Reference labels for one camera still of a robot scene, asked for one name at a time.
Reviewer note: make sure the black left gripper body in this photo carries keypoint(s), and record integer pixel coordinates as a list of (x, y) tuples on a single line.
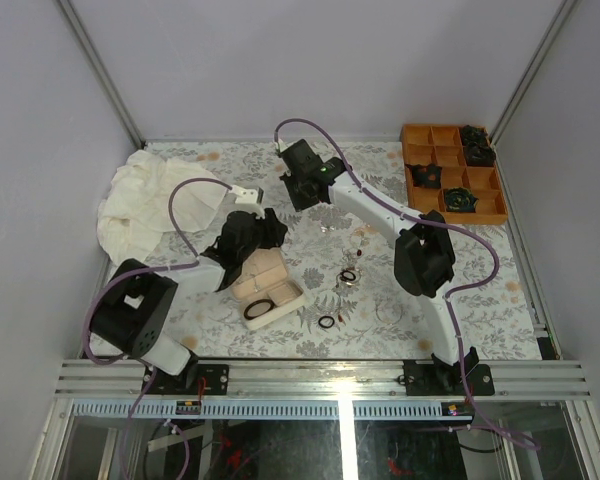
[(258, 239)]

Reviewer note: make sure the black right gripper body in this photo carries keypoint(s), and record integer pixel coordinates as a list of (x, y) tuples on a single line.
[(298, 194)]

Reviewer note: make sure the beige jewelry box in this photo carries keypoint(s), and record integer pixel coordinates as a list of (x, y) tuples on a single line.
[(265, 275)]

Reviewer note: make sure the black bangle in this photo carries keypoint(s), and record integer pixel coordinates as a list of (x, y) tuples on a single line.
[(258, 308)]

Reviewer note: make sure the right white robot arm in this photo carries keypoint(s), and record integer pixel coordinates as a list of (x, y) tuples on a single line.
[(423, 252)]

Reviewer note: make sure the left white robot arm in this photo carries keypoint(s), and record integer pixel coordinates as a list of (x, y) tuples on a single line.
[(130, 311)]

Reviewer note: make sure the white crumpled cloth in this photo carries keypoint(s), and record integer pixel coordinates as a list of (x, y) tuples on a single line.
[(147, 196)]

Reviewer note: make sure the black flower orange dots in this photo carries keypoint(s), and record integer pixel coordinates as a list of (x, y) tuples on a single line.
[(425, 176)]

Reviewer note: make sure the orange wooden divided tray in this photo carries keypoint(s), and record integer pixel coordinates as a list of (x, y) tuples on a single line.
[(442, 146)]

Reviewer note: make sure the black flower green swirls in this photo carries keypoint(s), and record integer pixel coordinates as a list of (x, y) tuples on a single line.
[(459, 200)]

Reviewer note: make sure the black fabric flower top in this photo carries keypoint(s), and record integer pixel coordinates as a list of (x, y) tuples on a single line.
[(472, 134)]

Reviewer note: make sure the black fabric flower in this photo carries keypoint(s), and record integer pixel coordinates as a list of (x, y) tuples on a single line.
[(479, 154), (472, 134)]

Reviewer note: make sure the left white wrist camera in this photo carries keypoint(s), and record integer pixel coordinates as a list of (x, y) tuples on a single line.
[(247, 200)]

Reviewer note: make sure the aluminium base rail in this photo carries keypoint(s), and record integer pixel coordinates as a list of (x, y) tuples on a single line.
[(310, 390)]

